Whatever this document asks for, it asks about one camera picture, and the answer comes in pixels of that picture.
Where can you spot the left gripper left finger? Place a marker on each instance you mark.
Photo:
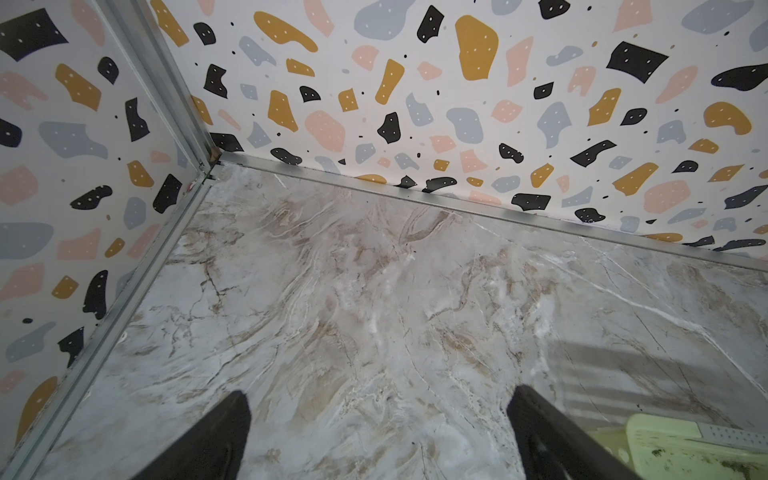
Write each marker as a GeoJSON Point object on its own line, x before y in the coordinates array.
{"type": "Point", "coordinates": [211, 449]}

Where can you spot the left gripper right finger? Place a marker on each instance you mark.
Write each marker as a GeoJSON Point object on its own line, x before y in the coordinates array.
{"type": "Point", "coordinates": [551, 446]}

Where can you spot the light green plastic basket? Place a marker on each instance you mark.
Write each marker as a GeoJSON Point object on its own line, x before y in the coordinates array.
{"type": "Point", "coordinates": [656, 447]}

